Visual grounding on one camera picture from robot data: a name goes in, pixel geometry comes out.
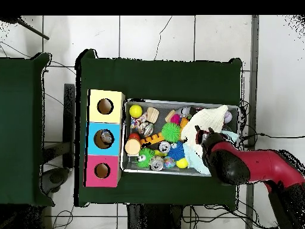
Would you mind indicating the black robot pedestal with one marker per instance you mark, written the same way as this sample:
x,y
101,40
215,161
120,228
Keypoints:
x,y
152,217

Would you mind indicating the large yellow ball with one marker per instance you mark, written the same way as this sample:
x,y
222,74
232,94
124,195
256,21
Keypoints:
x,y
135,111

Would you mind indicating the plain green spiky ball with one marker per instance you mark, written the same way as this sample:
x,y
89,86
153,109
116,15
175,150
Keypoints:
x,y
170,132

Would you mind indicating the toy burger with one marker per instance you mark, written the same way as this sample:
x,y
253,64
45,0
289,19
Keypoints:
x,y
132,146

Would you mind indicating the ribbed wooden piece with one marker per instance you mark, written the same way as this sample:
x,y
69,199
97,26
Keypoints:
x,y
152,115

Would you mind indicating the dark green table cloth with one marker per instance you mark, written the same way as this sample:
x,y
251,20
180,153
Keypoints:
x,y
166,81

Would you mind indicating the red tomato ball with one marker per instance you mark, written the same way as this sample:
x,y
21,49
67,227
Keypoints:
x,y
134,136

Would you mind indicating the green spiky ball with eyes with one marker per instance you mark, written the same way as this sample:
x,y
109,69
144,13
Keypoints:
x,y
145,157

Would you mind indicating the orange toy block with holes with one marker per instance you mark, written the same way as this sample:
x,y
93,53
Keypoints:
x,y
152,138

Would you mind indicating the black tripod leg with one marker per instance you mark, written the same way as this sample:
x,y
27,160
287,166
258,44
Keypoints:
x,y
33,30

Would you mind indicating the light blue waffle cloth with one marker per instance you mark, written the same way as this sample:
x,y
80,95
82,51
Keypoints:
x,y
194,159

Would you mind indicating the neighbouring green covered table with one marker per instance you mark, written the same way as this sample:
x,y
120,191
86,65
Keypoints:
x,y
19,119

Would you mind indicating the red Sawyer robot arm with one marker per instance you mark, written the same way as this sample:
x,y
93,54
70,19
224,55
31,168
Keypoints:
x,y
262,164

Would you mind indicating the wooden box with three holes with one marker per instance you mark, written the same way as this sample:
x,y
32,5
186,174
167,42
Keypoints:
x,y
112,148

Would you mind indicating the cream waffle cloth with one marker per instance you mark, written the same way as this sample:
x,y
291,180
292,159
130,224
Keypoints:
x,y
205,119

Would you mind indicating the crushed clear plastic bottle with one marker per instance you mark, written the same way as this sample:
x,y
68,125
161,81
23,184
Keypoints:
x,y
106,136

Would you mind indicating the black soda can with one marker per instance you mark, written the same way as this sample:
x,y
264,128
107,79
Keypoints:
x,y
164,147

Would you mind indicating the blue spiky ball with eyes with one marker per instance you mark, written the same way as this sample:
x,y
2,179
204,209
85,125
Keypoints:
x,y
177,151

